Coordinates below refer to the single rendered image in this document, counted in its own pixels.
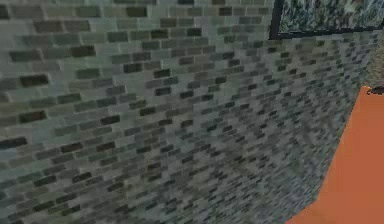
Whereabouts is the black framed wall picture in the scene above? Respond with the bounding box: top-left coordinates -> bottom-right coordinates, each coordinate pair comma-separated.
268,0 -> 384,41

